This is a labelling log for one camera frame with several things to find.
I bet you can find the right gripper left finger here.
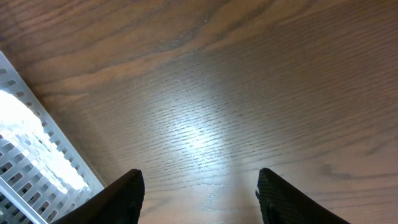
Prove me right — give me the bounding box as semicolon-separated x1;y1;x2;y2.
55;169;145;224

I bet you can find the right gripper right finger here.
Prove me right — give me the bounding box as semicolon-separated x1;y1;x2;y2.
256;168;348;224

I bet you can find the clear white plastic basket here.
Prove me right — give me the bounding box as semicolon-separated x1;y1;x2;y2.
1;55;104;223

